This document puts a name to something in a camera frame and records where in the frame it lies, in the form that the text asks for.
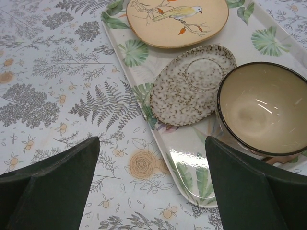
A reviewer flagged yellow bird plate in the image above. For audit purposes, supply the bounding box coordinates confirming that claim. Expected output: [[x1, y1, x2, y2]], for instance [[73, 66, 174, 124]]
[[126, 0, 229, 49]]

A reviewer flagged floral tablecloth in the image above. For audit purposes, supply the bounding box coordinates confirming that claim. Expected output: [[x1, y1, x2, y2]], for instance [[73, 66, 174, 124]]
[[0, 0, 307, 230]]

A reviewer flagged speckled saucer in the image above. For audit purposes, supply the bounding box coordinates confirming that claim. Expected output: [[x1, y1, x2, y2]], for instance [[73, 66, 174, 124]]
[[150, 45, 237, 126]]

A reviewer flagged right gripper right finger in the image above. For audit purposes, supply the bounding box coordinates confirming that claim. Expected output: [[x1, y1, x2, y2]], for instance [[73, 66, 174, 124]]
[[205, 136, 307, 230]]

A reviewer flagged cream bowl dark rim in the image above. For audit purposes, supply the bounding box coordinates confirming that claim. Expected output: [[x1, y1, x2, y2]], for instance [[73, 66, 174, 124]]
[[216, 62, 307, 156]]

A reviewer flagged floral serving tray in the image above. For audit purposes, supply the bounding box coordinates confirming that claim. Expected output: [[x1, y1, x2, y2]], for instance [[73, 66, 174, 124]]
[[101, 0, 307, 207]]

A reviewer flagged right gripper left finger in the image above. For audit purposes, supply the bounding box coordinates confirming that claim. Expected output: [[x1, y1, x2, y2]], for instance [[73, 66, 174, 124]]
[[0, 137, 100, 230]]

